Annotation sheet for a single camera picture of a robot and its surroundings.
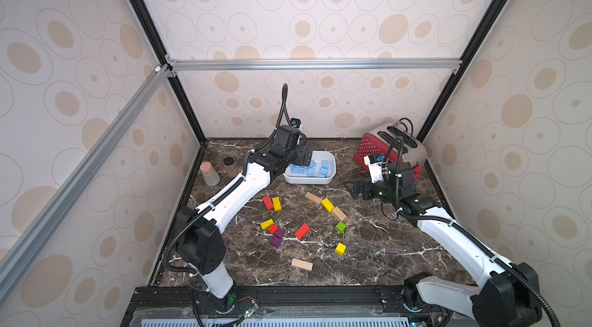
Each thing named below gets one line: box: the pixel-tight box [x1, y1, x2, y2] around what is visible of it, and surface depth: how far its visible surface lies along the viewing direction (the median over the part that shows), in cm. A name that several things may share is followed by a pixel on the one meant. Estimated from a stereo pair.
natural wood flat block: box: [291, 257, 313, 271], surface depth 82 cm
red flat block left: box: [262, 195, 274, 211], surface depth 98 cm
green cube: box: [335, 221, 347, 234], surface depth 90 cm
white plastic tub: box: [282, 150, 337, 185], surface depth 108 cm
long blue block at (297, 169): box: [289, 164, 305, 175], surface depth 108 cm
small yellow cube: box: [335, 242, 347, 257], surface depth 85 cm
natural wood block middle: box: [332, 206, 347, 222], surface depth 93 cm
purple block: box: [270, 228, 285, 248], surface depth 88 cm
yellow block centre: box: [321, 198, 335, 214], surface depth 97 cm
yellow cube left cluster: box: [260, 218, 274, 230], surface depth 92 cm
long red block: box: [294, 222, 311, 240], surface depth 91 cm
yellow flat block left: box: [272, 196, 283, 213], surface depth 97 cm
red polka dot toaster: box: [354, 121, 428, 180], surface depth 97 cm
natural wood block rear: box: [304, 191, 322, 205], surface depth 99 cm
